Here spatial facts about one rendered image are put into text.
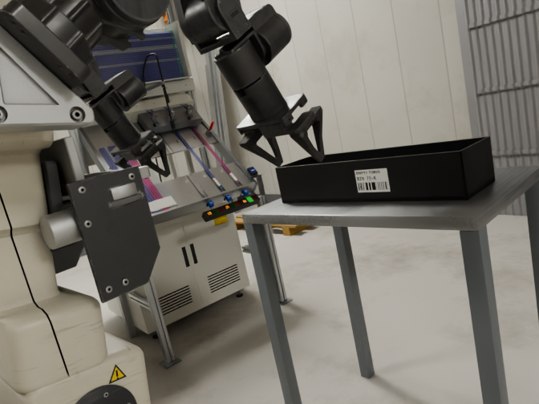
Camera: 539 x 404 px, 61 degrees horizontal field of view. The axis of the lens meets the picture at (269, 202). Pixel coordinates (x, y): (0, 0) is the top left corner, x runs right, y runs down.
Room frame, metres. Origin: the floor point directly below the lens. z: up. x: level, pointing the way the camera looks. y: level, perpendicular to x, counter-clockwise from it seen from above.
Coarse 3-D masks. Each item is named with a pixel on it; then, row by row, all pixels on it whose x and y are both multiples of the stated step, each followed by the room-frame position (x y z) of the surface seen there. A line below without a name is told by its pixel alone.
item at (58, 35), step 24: (24, 0) 0.47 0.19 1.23; (48, 0) 0.48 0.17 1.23; (72, 0) 0.49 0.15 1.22; (0, 24) 0.44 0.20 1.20; (24, 24) 0.43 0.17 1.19; (48, 24) 0.46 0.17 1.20; (72, 24) 0.47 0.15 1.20; (96, 24) 0.51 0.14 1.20; (48, 48) 0.44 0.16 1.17; (72, 48) 0.47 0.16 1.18; (72, 72) 0.45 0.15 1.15
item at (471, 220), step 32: (480, 192) 1.02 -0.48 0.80; (512, 192) 0.99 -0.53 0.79; (256, 224) 1.34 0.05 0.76; (288, 224) 1.22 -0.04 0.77; (320, 224) 1.14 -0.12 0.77; (352, 224) 1.07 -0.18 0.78; (384, 224) 1.00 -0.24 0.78; (416, 224) 0.94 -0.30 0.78; (448, 224) 0.89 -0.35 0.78; (480, 224) 0.86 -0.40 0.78; (256, 256) 1.34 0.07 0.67; (352, 256) 1.63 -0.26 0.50; (480, 256) 0.85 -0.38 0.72; (352, 288) 1.61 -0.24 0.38; (480, 288) 0.86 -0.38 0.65; (352, 320) 1.63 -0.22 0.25; (480, 320) 0.86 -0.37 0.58; (288, 352) 1.35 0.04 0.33; (480, 352) 0.87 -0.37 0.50; (288, 384) 1.33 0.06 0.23; (480, 384) 0.88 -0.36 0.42
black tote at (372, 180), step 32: (352, 160) 1.18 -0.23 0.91; (384, 160) 1.11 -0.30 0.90; (416, 160) 1.05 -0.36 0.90; (448, 160) 1.00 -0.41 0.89; (480, 160) 1.04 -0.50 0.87; (288, 192) 1.37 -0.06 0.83; (320, 192) 1.28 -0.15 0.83; (352, 192) 1.20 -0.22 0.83; (384, 192) 1.13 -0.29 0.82; (416, 192) 1.06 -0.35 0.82; (448, 192) 1.00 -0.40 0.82
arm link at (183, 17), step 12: (180, 0) 0.64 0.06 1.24; (192, 0) 0.64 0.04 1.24; (204, 0) 0.61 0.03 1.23; (180, 12) 0.64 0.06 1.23; (192, 12) 0.63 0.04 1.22; (204, 12) 0.61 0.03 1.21; (216, 12) 0.61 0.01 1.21; (180, 24) 0.65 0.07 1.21; (192, 24) 0.63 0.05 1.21; (204, 24) 0.62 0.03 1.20; (216, 24) 0.61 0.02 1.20; (192, 36) 0.65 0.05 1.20; (204, 36) 0.64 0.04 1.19; (216, 36) 0.64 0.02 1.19
